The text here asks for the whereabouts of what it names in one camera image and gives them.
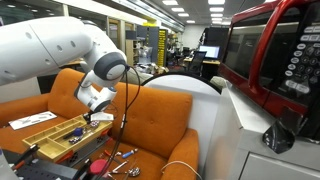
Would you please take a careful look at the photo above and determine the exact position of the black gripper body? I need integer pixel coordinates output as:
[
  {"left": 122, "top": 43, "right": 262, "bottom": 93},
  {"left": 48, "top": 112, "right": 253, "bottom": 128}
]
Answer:
[{"left": 82, "top": 112, "right": 96, "bottom": 125}]

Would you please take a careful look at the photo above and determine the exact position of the wooden cutlery tray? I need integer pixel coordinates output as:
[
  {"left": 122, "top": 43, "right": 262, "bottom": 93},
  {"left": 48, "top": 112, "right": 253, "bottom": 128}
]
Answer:
[{"left": 22, "top": 114, "right": 114, "bottom": 163}]

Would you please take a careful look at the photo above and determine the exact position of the black tool blue head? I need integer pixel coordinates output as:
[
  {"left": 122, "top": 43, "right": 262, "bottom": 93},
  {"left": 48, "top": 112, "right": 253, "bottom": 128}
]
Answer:
[{"left": 62, "top": 127, "right": 84, "bottom": 140}]

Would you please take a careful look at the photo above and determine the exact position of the red round lid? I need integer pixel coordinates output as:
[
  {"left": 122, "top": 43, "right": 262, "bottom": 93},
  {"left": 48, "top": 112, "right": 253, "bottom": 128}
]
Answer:
[{"left": 88, "top": 159, "right": 110, "bottom": 177}]

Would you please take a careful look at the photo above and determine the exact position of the white paper sheet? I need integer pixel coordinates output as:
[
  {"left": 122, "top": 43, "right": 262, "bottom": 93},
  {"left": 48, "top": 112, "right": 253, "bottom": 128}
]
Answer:
[{"left": 8, "top": 110, "right": 58, "bottom": 131}]

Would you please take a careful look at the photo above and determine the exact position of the wooden desk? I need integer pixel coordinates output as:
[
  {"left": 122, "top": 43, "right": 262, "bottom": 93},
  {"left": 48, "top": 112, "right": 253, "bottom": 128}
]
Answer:
[
  {"left": 183, "top": 57, "right": 222, "bottom": 67},
  {"left": 59, "top": 58, "right": 84, "bottom": 69}
]

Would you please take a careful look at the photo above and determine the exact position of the plain silver cutlery piece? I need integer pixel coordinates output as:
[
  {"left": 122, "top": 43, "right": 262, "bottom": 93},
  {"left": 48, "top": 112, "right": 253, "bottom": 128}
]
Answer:
[{"left": 111, "top": 160, "right": 130, "bottom": 173}]

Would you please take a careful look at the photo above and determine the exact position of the grey couch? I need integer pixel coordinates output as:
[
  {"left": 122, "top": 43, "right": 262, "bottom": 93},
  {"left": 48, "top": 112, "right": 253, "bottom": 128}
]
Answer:
[{"left": 124, "top": 64, "right": 153, "bottom": 87}]

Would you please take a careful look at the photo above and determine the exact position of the black plastic case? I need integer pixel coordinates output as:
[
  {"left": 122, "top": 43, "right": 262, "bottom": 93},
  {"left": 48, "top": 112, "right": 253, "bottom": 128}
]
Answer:
[{"left": 13, "top": 158, "right": 84, "bottom": 180}]

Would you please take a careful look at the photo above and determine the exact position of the orange fabric sofa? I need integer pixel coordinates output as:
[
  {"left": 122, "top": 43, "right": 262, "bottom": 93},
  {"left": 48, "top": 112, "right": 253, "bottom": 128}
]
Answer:
[{"left": 0, "top": 68, "right": 201, "bottom": 180}]

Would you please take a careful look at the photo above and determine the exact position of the wooden shelf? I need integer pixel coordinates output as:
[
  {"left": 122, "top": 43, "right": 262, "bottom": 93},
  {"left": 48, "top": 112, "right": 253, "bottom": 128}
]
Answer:
[{"left": 124, "top": 39, "right": 140, "bottom": 67}]

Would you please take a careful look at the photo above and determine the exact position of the grey cabinet yellow sign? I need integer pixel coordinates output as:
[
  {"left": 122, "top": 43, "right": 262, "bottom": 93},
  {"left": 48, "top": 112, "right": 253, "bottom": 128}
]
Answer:
[{"left": 135, "top": 24, "right": 169, "bottom": 68}]

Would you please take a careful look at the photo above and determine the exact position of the white round panel black rim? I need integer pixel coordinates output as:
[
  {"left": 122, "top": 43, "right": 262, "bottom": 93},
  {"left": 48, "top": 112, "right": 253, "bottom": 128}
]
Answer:
[{"left": 141, "top": 70, "right": 223, "bottom": 174}]

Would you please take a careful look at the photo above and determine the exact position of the black office chair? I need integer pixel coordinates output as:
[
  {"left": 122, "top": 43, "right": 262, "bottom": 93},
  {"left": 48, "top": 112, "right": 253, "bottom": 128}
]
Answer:
[{"left": 187, "top": 50, "right": 208, "bottom": 78}]

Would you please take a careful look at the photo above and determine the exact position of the computer monitor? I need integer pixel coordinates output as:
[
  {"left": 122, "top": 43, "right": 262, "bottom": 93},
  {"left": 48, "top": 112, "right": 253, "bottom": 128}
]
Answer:
[{"left": 198, "top": 44, "right": 222, "bottom": 61}]

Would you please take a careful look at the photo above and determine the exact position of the white cabinet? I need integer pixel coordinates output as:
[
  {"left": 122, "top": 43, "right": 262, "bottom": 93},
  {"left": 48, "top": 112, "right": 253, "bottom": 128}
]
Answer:
[{"left": 202, "top": 83, "right": 320, "bottom": 180}]

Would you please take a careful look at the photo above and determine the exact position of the red microwave oven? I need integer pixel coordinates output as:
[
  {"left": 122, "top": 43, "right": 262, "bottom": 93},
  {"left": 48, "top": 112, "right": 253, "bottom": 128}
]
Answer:
[{"left": 217, "top": 0, "right": 320, "bottom": 143}]

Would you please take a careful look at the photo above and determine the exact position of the red handled serrated knife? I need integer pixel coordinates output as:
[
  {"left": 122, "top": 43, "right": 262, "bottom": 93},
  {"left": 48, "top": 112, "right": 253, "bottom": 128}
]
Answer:
[{"left": 103, "top": 149, "right": 124, "bottom": 166}]

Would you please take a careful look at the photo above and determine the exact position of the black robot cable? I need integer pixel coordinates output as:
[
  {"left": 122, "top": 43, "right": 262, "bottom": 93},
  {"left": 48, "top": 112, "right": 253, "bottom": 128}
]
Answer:
[{"left": 94, "top": 64, "right": 143, "bottom": 180}]

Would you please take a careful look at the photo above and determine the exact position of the blue handled kitchen utensil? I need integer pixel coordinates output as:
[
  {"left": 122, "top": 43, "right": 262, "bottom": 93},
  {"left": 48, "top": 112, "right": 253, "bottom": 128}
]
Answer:
[{"left": 121, "top": 148, "right": 139, "bottom": 160}]

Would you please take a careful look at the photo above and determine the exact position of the black red handled tool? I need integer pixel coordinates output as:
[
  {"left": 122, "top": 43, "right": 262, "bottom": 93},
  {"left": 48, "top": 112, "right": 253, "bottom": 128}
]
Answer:
[{"left": 11, "top": 143, "right": 41, "bottom": 171}]

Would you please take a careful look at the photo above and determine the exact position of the silver spoon ornate handle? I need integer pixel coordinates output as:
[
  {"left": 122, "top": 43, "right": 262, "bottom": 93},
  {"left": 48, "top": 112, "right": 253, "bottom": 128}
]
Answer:
[{"left": 109, "top": 167, "right": 142, "bottom": 178}]

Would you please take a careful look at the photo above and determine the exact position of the white cable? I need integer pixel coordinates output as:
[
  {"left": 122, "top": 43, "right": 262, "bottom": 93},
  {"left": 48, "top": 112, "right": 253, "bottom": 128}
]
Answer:
[{"left": 160, "top": 160, "right": 203, "bottom": 180}]

